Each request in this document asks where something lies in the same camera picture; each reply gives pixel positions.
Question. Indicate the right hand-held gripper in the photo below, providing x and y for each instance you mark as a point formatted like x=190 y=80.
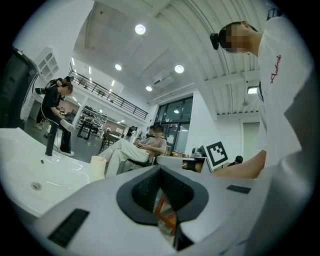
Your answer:
x=217 y=155

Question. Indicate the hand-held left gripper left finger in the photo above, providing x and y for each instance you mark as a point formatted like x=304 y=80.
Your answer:
x=100 y=225

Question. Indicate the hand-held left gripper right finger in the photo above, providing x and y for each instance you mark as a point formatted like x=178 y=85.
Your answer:
x=220 y=210

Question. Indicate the cream cup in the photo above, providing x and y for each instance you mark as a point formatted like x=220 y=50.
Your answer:
x=98 y=167

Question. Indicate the person's right forearm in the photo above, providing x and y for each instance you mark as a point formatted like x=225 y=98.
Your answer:
x=242 y=166

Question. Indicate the black chair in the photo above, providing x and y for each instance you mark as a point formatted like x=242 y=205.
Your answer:
x=140 y=163

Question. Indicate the black framed glass windows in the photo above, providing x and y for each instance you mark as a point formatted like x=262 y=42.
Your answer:
x=175 y=115

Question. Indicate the white table with chairs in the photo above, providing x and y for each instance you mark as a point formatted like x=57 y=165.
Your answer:
x=112 y=140

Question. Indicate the metal sink drain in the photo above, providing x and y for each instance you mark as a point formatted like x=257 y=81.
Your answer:
x=36 y=186

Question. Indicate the round ceiling light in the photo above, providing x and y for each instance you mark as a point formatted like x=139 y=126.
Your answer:
x=148 y=88
x=179 y=68
x=118 y=67
x=140 y=29

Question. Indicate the white ceiling air conditioner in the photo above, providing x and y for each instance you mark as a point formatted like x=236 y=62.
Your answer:
x=163 y=78

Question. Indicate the black metal railing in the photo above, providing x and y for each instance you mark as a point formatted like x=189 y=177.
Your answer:
x=112 y=96

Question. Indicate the storage shelf with goods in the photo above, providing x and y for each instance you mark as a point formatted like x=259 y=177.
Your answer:
x=92 y=120

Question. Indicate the white sink basin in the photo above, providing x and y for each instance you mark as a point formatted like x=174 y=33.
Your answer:
x=22 y=165

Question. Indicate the black faucet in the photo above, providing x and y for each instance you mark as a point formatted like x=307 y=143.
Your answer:
x=51 y=140

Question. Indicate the person's white T-shirt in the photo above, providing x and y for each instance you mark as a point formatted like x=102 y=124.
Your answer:
x=287 y=112

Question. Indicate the person's head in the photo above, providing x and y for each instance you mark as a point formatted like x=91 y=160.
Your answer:
x=240 y=37

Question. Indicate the white cubby shelf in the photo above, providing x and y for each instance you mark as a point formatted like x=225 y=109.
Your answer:
x=47 y=62

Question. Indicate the large black machine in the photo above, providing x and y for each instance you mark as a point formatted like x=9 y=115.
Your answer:
x=13 y=90

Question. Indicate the rectangular wall light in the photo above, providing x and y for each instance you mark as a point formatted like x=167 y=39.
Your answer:
x=252 y=90

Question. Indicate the black head-worn camera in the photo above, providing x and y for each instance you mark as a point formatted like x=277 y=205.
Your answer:
x=214 y=41

